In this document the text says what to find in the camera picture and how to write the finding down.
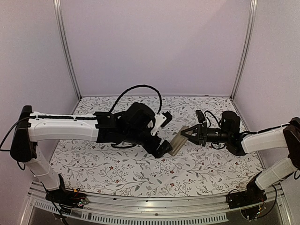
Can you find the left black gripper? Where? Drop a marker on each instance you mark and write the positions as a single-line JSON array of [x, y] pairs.
[[161, 151]]

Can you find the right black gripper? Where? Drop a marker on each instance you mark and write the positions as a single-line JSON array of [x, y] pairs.
[[202, 133]]

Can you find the beige remote control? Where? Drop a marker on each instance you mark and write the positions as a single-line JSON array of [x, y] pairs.
[[178, 142]]

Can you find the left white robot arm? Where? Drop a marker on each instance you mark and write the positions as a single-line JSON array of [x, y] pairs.
[[33, 127]]

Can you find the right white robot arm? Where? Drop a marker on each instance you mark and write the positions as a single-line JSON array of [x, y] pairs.
[[241, 143]]

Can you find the floral patterned table mat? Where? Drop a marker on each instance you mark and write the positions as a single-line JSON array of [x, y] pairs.
[[194, 170]]

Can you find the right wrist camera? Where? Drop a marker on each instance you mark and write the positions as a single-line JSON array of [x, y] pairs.
[[202, 118]]

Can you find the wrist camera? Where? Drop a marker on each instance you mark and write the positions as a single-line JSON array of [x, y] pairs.
[[202, 118], [159, 121]]

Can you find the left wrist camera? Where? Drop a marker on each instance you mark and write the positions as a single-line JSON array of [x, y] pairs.
[[159, 121]]

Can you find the front aluminium rail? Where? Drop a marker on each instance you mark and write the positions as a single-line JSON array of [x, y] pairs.
[[123, 210]]

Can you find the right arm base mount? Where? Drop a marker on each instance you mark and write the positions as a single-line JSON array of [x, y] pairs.
[[252, 195]]

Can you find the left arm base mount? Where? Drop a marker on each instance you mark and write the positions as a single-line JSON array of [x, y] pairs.
[[67, 198]]

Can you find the right aluminium frame post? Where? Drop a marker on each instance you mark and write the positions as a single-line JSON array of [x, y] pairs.
[[246, 47]]

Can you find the aluminium frame post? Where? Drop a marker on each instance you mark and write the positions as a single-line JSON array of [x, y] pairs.
[[65, 47], [246, 47]]

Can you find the left aluminium frame post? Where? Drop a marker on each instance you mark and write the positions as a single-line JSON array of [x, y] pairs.
[[65, 47]]

